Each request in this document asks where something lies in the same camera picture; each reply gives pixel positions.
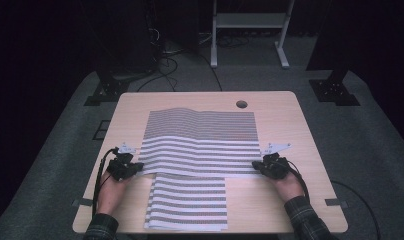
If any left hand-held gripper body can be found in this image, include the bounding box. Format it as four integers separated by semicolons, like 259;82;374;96
106;142;137;183

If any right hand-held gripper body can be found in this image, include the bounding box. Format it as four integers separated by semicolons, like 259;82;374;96
261;142;293;181

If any grey white striped cloth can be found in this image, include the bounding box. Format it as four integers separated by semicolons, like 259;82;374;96
137;106;263;232

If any person's right hand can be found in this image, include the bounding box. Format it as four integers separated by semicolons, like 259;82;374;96
269;171;306;205

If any person's left hand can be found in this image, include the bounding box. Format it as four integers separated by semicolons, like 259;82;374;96
96;171;131;216

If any grey tape strip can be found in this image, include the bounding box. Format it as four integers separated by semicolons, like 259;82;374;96
71;198;94;208
324;198;350;210

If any black stand base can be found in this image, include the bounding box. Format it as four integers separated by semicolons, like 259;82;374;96
83;62;132;107
307;68;361;107

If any white metal stand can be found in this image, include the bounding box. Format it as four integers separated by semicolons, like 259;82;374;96
210;0;296;70

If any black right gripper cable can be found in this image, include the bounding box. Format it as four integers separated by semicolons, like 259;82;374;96
285;160;311;204

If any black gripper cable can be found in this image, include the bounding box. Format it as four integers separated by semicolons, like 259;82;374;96
91;147;120;218
285;160;311;204

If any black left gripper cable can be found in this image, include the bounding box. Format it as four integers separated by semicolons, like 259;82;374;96
91;147;120;218

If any black floor socket frame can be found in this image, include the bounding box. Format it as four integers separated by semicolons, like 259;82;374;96
92;119;112;141

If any black floor cable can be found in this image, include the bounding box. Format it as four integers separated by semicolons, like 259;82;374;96
329;179;382;240

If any tangle of black floor cables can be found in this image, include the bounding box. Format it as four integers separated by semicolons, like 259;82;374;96
135;26;224;93

